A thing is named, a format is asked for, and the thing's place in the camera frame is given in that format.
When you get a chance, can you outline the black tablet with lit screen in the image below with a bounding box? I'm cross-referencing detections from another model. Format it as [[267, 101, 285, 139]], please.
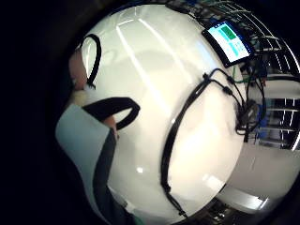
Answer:
[[202, 20, 255, 68]]

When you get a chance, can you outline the metal wire shelf rack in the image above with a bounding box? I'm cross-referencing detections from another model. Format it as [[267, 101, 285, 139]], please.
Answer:
[[165, 0, 300, 152]]

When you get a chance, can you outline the green cable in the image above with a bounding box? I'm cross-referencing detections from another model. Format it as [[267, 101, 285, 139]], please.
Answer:
[[232, 65, 251, 84]]

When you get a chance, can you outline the tangle of black cables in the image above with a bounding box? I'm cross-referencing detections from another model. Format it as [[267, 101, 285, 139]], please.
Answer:
[[233, 59, 270, 144]]

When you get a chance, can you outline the black cable bundle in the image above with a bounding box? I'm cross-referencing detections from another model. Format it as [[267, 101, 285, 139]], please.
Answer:
[[159, 67, 245, 218]]

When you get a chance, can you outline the thick black strap loop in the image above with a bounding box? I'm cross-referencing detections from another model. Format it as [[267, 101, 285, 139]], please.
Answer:
[[82, 97, 142, 131]]

